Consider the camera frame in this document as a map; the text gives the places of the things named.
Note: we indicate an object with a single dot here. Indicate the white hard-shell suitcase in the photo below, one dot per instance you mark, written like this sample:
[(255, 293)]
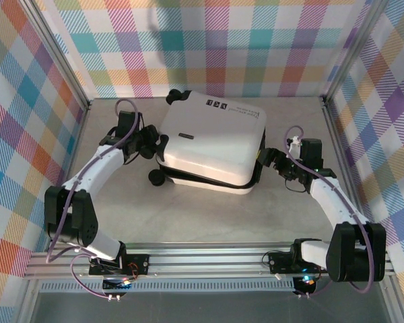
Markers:
[(212, 144)]

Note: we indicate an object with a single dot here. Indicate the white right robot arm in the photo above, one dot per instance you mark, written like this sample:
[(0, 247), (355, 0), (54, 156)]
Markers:
[(333, 198)]

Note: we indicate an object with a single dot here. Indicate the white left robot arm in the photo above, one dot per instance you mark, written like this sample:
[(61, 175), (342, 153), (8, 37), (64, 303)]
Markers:
[(91, 168)]

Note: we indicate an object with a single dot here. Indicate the aluminium table side rail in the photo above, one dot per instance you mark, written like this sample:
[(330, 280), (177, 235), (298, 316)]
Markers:
[(330, 121), (81, 122)]

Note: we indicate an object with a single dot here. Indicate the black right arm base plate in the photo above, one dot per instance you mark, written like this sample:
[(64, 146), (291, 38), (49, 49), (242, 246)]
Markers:
[(279, 262)]

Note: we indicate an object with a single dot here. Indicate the aluminium frame post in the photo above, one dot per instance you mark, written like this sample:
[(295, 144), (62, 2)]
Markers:
[(60, 57), (353, 54)]

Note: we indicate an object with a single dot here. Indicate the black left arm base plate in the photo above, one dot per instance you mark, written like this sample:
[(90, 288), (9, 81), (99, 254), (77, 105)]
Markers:
[(139, 264)]

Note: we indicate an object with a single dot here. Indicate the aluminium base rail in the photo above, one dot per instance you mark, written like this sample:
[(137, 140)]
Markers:
[(205, 260)]

